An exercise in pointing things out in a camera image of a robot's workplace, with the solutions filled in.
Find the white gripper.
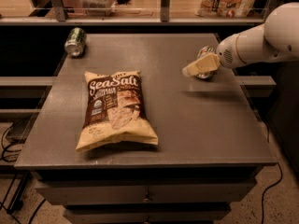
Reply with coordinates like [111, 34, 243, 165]
[182, 24, 267, 77]

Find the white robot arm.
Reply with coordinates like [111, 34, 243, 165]
[182, 2, 299, 77]

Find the colourful snack bag on shelf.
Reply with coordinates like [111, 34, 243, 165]
[195, 0, 255, 18]

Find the brown sea salt chip bag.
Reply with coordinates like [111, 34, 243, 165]
[76, 71, 158, 151]

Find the green soda can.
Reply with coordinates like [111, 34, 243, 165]
[64, 27, 87, 57]

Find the grey cabinet with drawers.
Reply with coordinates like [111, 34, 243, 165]
[16, 34, 276, 224]

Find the clear plastic container on shelf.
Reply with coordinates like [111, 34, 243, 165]
[80, 0, 116, 17]

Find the black cable right floor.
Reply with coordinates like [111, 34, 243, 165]
[260, 161, 284, 224]

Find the metal shelf frame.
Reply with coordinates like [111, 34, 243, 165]
[0, 0, 299, 27]

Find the black cables left floor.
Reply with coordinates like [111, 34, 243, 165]
[0, 114, 48, 224]

